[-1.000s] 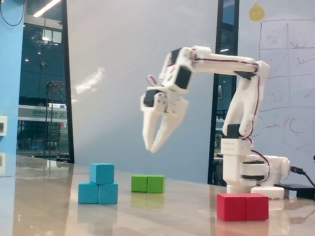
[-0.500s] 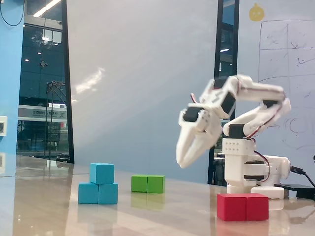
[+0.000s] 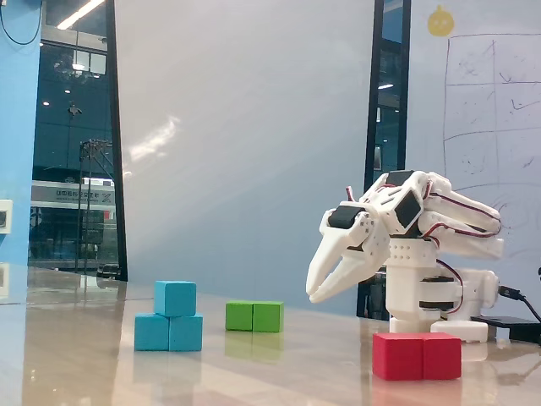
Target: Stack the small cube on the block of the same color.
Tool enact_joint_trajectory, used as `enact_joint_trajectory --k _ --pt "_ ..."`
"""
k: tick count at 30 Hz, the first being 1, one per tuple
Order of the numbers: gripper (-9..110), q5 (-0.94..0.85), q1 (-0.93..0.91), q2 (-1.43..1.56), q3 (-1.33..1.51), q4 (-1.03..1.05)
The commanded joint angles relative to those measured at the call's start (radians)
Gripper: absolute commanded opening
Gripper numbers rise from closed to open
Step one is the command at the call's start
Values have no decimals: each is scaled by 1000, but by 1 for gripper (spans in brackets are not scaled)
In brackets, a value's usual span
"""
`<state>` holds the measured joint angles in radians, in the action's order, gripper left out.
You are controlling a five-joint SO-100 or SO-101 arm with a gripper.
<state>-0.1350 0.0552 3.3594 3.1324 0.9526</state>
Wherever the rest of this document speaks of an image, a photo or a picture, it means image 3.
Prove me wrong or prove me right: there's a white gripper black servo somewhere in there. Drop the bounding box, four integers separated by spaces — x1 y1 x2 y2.
306 200 392 305

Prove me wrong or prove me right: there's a small blue cube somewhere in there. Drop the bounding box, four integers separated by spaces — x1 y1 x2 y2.
153 279 198 318

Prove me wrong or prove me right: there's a green rectangular block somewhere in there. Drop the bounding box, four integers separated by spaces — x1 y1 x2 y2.
224 299 286 334

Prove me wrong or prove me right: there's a red rectangular block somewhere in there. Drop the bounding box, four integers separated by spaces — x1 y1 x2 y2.
371 332 463 381

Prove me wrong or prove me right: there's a blue rectangular block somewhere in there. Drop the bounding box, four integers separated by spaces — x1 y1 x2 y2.
134 312 205 353

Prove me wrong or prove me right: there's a black power adapter box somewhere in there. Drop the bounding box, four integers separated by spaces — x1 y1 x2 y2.
469 314 541 345

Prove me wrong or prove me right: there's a yellow round sticker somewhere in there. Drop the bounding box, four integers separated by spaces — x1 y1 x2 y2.
427 4 456 38

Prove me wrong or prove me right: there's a metal scaffold tower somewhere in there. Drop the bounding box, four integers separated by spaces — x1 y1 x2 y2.
77 138 116 274

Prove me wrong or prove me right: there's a white storefront sign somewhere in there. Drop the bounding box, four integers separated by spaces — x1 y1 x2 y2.
30 180 117 210

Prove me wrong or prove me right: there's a black power cable plug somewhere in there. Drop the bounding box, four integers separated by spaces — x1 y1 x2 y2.
497 285 541 323

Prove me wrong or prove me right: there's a black window frame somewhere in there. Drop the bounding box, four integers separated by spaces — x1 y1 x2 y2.
104 0 129 283
356 0 413 319

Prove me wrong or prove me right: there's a white wall socket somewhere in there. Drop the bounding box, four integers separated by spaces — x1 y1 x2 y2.
0 199 14 235

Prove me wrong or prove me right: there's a thin black hanging cable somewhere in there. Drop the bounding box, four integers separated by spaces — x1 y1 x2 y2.
0 0 45 46

